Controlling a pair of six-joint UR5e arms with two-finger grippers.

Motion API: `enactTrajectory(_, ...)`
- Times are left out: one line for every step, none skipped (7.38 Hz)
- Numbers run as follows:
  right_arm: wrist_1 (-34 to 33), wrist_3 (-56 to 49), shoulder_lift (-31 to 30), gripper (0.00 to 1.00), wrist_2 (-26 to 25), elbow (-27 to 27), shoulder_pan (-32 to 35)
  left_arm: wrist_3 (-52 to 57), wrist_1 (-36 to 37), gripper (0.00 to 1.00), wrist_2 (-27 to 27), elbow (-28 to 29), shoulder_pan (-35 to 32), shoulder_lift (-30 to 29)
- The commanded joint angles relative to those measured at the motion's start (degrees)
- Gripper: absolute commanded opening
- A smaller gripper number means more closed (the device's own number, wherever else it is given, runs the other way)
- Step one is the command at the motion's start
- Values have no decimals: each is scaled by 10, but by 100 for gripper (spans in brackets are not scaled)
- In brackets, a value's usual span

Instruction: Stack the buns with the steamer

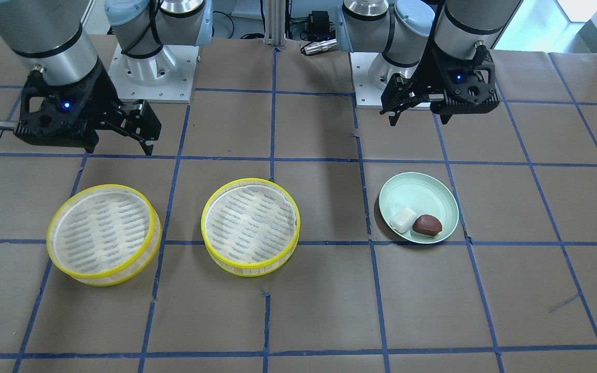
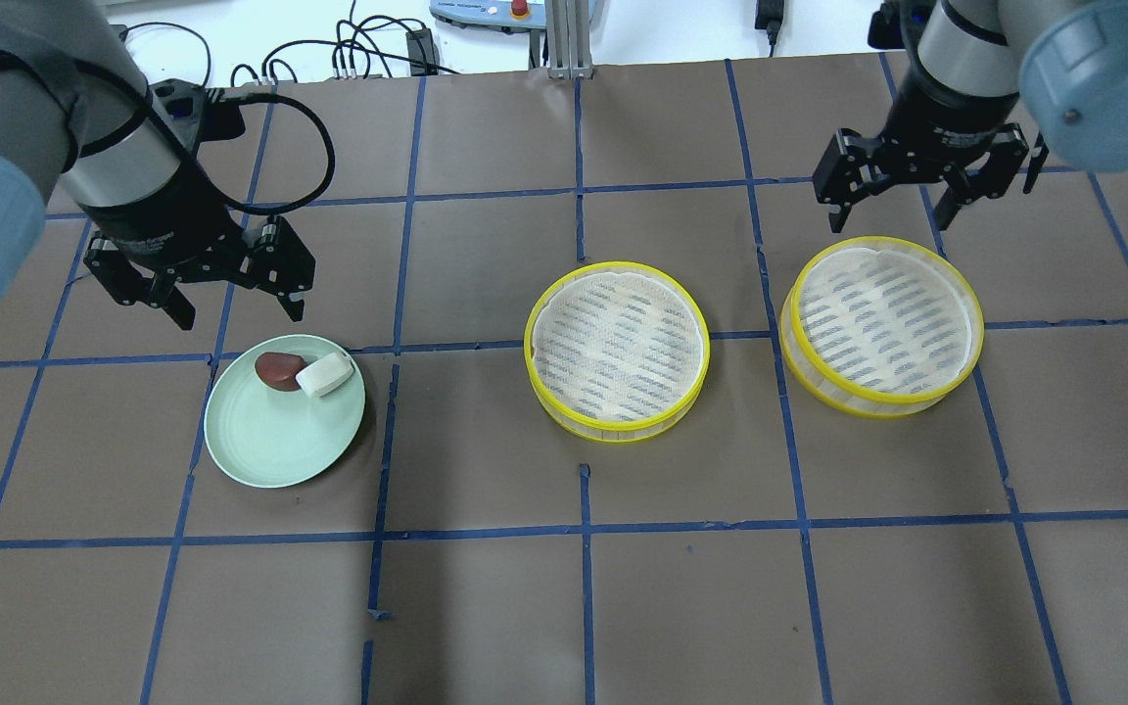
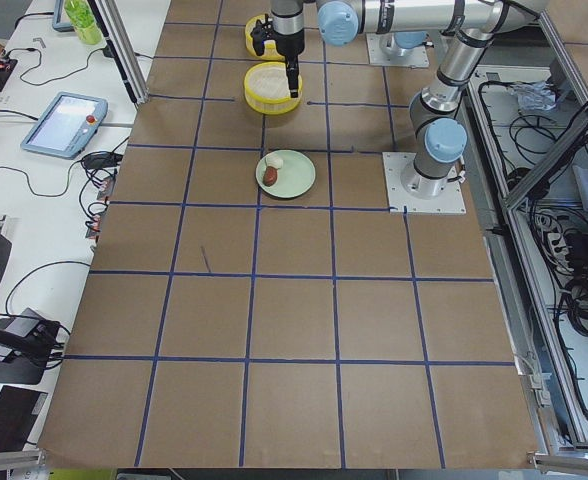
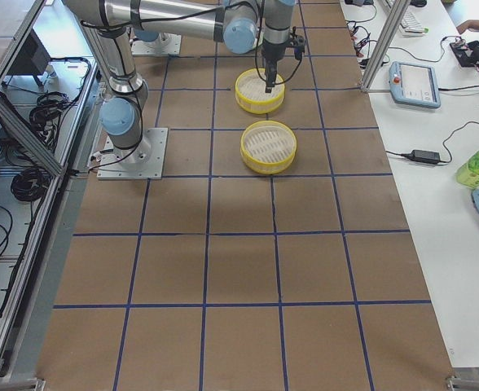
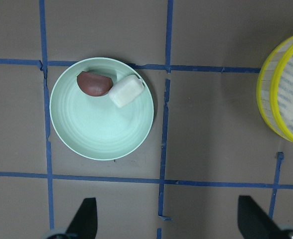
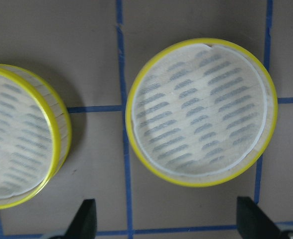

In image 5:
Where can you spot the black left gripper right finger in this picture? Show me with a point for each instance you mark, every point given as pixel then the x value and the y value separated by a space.
pixel 254 223

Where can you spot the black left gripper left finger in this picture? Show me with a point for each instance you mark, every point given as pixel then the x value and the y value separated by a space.
pixel 84 223

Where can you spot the brown bun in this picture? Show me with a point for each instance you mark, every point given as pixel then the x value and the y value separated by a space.
pixel 94 85

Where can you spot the white bun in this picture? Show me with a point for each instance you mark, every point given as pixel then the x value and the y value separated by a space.
pixel 126 90

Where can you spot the yellow rimmed bamboo steamer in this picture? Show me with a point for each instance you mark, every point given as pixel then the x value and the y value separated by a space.
pixel 274 92

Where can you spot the mint green plate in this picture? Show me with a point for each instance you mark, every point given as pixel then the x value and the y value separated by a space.
pixel 94 127

